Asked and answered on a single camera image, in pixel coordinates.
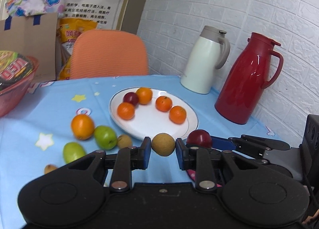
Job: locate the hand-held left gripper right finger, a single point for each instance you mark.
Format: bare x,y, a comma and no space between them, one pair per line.
179,154

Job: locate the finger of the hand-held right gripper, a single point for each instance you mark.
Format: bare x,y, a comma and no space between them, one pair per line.
224,143
249,155

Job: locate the orange chair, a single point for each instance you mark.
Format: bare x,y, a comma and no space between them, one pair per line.
109,54

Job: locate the framed text poster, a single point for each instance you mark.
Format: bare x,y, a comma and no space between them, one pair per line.
99,4

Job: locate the green apple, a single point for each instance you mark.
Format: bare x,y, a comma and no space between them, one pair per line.
105,137
74,152

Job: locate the blue printed tablecloth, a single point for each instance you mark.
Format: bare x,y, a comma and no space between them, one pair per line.
49,109

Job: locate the yellow plastic bag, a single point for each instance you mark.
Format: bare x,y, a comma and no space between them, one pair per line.
67,34

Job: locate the pink plastic bowl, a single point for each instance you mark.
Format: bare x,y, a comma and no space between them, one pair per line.
12,99

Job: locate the small tangerine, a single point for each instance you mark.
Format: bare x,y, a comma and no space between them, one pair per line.
163,103
125,111
177,114

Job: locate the white plate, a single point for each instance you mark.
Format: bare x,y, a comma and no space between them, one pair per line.
152,121

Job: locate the small brown kiwi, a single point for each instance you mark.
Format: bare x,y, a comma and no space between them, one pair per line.
51,168
124,141
163,144

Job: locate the white thermos jug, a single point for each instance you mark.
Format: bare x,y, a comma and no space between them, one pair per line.
201,64

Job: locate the orange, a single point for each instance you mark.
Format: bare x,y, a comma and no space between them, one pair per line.
82,127
143,95

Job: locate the brown cardboard box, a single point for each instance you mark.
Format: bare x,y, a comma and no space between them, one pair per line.
27,44

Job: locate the red thermos jug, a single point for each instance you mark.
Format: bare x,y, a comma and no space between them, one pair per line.
244,82

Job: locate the red plum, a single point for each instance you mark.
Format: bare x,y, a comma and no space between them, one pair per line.
130,98
199,138

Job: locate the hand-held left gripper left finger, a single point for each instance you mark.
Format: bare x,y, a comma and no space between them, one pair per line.
147,153

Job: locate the instant noodle cup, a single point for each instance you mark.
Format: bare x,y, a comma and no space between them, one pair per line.
15,67

